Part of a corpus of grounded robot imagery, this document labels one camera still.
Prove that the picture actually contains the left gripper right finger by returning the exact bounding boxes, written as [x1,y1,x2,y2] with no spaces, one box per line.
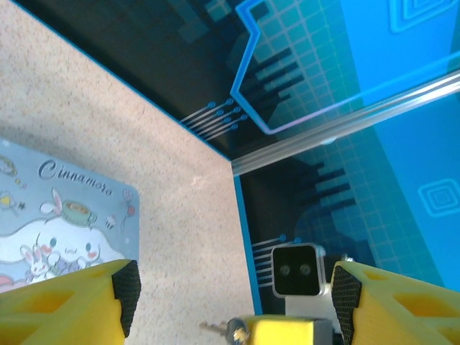
[330,260,460,345]

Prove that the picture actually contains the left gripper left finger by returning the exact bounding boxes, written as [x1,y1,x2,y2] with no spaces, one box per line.
[0,259,142,345]

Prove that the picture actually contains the small key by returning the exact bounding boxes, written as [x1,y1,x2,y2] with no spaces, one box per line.
[199,318,249,343]

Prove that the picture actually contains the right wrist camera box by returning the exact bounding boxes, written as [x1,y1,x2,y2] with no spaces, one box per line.
[271,243,339,326]

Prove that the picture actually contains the aluminium frame post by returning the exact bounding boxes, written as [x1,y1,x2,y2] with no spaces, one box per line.
[231,71,460,176]

